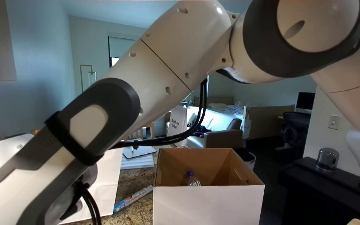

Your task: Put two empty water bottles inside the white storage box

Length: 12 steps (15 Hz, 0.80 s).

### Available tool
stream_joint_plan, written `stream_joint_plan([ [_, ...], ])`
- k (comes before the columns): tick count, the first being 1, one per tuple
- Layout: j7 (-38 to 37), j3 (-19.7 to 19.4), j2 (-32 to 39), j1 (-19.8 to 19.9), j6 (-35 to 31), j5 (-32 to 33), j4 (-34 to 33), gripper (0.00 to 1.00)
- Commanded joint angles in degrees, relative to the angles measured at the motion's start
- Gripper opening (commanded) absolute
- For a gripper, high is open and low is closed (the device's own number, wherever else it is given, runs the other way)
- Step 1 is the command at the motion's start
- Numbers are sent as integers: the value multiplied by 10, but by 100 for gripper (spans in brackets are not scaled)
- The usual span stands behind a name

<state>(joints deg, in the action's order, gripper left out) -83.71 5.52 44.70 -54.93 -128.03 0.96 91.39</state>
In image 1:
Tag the water bottle blue cap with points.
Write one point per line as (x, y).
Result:
(191, 179)

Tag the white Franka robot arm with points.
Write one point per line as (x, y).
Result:
(167, 63)

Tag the white cardboard storage box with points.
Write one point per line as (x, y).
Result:
(208, 206)

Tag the white printed shopping bag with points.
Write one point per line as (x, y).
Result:
(173, 125)

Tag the white notebook papers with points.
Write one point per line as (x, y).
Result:
(137, 151)

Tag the dark waste bin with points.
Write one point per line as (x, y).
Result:
(246, 156)

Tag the black framed window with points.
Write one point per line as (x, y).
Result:
(113, 61)

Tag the brown cardboard panel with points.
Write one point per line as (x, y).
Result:
(268, 120)

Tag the white roller blind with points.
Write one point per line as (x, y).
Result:
(118, 45)

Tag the black office chair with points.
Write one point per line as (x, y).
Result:
(295, 129)

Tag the computer monitor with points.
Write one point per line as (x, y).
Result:
(305, 100)

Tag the grey glass jar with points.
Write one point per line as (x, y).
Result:
(326, 158)

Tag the black low cabinet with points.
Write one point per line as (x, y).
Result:
(321, 191)

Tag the white light switch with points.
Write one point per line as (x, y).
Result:
(333, 121)

